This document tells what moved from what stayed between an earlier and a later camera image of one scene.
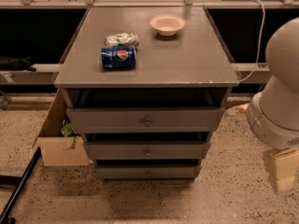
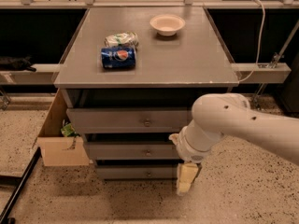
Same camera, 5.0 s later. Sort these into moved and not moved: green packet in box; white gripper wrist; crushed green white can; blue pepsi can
Moved: white gripper wrist
Not moved: green packet in box; crushed green white can; blue pepsi can
